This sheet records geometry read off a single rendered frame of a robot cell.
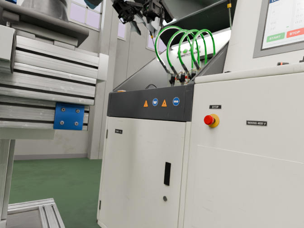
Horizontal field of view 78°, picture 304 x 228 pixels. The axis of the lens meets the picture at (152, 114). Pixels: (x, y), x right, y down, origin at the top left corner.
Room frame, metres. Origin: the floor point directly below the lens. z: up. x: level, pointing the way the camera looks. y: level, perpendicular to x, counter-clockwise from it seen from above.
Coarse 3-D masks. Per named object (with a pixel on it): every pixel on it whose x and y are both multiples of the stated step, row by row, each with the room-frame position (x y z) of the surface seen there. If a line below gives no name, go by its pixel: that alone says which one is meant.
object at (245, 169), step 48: (240, 0) 1.00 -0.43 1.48; (240, 48) 0.91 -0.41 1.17; (240, 96) 0.64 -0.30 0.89; (288, 96) 0.54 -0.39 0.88; (192, 144) 0.77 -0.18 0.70; (240, 144) 0.63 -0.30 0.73; (288, 144) 0.53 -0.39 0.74; (192, 192) 0.76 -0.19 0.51; (240, 192) 0.62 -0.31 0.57; (288, 192) 0.53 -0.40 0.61
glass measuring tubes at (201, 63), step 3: (207, 54) 1.31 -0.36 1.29; (210, 54) 1.29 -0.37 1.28; (201, 57) 1.34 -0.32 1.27; (204, 57) 1.32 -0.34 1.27; (207, 57) 1.31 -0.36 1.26; (210, 57) 1.29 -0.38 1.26; (201, 60) 1.36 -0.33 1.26; (204, 60) 1.33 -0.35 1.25; (207, 60) 1.31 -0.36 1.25; (201, 63) 1.37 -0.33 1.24; (201, 66) 1.37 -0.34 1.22
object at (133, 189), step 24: (120, 120) 1.16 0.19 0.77; (144, 120) 1.00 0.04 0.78; (120, 144) 1.14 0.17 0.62; (144, 144) 0.98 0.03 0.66; (168, 144) 0.86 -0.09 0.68; (120, 168) 1.13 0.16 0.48; (144, 168) 0.97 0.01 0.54; (168, 168) 0.85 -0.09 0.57; (120, 192) 1.11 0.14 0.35; (144, 192) 0.96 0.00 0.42; (168, 192) 0.85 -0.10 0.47; (120, 216) 1.10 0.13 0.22; (144, 216) 0.95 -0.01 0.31; (168, 216) 0.84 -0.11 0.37
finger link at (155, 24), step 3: (156, 18) 0.89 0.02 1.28; (159, 18) 0.90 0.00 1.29; (153, 21) 0.88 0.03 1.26; (156, 21) 0.90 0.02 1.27; (159, 21) 0.90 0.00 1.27; (153, 24) 0.89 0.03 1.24; (156, 24) 0.90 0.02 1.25; (153, 27) 0.89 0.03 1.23; (156, 27) 0.90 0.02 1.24; (159, 27) 0.90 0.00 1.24; (156, 30) 0.91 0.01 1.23; (159, 30) 0.91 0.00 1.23; (156, 33) 0.91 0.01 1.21; (156, 36) 0.92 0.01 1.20
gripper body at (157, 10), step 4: (148, 0) 0.88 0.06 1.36; (152, 0) 0.85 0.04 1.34; (156, 0) 0.90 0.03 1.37; (144, 4) 0.90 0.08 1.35; (148, 4) 0.89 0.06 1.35; (152, 4) 0.86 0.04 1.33; (156, 4) 0.87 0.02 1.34; (144, 8) 0.91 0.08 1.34; (148, 8) 0.88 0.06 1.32; (152, 8) 0.86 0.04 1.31; (156, 8) 0.88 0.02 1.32; (160, 8) 0.90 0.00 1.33; (144, 12) 0.90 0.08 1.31; (148, 12) 0.88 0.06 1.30; (152, 12) 0.87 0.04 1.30; (156, 12) 0.88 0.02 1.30; (160, 12) 0.89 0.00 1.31; (148, 16) 0.91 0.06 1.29; (152, 16) 0.92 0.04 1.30; (156, 16) 0.91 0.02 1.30
